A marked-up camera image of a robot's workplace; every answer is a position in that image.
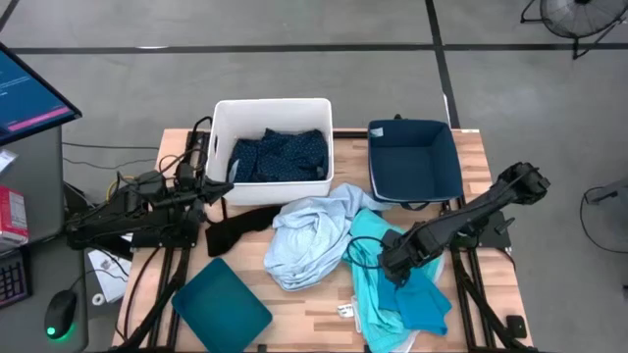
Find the black cloth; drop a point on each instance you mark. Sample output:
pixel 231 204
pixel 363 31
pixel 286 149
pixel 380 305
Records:
pixel 225 235

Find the grey desk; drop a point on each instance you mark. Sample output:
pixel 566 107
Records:
pixel 39 171

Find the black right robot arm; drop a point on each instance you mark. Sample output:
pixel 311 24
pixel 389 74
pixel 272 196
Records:
pixel 481 206

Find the grey stand base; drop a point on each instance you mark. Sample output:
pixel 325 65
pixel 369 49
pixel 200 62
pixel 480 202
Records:
pixel 613 193

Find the navy dotted cloth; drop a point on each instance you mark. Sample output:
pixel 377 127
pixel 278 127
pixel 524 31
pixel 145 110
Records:
pixel 279 157

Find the black floor fan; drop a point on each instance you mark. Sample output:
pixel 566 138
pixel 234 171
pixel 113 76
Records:
pixel 579 19

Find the light blue patterned cloth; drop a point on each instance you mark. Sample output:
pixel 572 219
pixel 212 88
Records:
pixel 309 235

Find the white paper slip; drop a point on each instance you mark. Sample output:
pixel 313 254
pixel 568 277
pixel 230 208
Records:
pixel 6 161

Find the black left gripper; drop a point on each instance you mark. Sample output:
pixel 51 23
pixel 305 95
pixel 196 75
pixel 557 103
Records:
pixel 193 196

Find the white printed paper sheet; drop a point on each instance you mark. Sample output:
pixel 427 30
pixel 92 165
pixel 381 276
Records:
pixel 110 272

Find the small white label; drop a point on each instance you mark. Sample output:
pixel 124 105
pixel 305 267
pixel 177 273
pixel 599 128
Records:
pixel 345 310

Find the white tape roll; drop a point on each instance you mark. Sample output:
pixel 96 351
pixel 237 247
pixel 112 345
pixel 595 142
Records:
pixel 94 299

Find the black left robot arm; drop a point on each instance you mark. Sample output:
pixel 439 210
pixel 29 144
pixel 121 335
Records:
pixel 122 220

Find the white perforated plastic basket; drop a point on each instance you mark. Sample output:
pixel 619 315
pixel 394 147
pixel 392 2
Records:
pixel 275 113

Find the teal plastic tray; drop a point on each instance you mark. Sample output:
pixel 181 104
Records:
pixel 221 309

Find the black computer mouse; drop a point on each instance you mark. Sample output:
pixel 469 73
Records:
pixel 60 314

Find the black computer monitor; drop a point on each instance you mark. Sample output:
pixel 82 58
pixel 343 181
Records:
pixel 24 98

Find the blue fabric bin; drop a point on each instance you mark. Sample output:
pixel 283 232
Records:
pixel 412 162

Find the red cardboard box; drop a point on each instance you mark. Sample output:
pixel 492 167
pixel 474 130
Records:
pixel 11 216

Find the dark turquoise cloth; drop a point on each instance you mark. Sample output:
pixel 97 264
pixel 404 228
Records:
pixel 422 306

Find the black keyboard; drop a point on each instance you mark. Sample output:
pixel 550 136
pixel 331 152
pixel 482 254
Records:
pixel 12 282

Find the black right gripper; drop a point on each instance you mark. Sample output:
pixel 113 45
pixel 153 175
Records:
pixel 402 250

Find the black table-level camera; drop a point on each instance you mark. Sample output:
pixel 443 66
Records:
pixel 516 326

